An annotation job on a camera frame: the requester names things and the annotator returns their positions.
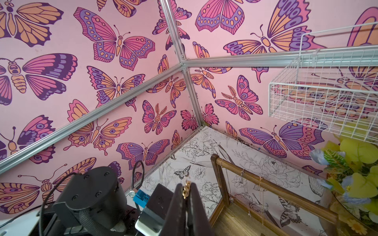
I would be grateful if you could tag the white wire wall basket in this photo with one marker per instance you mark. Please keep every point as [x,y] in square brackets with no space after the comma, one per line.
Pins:
[338,87]

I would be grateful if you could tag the artificial plant in gold pot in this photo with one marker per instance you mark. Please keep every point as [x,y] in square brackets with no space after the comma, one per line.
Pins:
[351,166]

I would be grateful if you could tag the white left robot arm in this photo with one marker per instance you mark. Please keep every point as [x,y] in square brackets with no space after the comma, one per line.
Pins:
[92,197]

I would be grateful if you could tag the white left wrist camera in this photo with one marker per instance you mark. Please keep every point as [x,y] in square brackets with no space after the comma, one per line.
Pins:
[155,208]

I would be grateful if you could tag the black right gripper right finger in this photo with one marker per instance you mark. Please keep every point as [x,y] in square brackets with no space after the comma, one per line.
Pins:
[197,223]

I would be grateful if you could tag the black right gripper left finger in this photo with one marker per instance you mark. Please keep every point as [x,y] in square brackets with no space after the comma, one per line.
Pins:
[175,221]

